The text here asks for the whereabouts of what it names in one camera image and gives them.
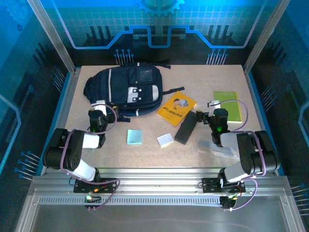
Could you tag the green notebook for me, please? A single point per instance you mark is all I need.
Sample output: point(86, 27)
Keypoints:
point(231, 108)

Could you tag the black pencil case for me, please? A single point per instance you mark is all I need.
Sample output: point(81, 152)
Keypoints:
point(186, 128)

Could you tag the navy blue backpack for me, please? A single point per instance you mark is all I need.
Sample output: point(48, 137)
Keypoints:
point(120, 84)

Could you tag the yellow book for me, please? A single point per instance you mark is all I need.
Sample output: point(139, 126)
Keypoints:
point(173, 108)

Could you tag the white sticky note pad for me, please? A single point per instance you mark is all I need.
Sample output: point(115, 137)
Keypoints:
point(165, 140)

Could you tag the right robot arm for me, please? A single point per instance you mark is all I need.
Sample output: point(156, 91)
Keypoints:
point(248, 149)

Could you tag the clear plastic bag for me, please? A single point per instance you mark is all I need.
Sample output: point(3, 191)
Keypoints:
point(212, 147)

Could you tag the light blue sticky note pad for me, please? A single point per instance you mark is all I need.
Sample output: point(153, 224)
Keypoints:
point(134, 136)

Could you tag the black controller board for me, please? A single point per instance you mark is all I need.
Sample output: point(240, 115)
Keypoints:
point(228, 203)
point(93, 201)

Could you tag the grey metal panel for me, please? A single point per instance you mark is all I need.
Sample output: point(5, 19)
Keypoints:
point(154, 217)

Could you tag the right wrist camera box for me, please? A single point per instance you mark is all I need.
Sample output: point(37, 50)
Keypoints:
point(213, 104)

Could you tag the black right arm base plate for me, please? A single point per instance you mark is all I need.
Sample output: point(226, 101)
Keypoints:
point(210, 184)

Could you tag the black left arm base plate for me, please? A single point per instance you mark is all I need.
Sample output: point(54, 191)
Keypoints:
point(108, 186)

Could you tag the aluminium frame rail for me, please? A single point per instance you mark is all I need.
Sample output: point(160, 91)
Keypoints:
point(157, 181)

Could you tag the aluminium frame post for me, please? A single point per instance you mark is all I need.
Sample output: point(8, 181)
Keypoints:
point(265, 36)
point(53, 38)

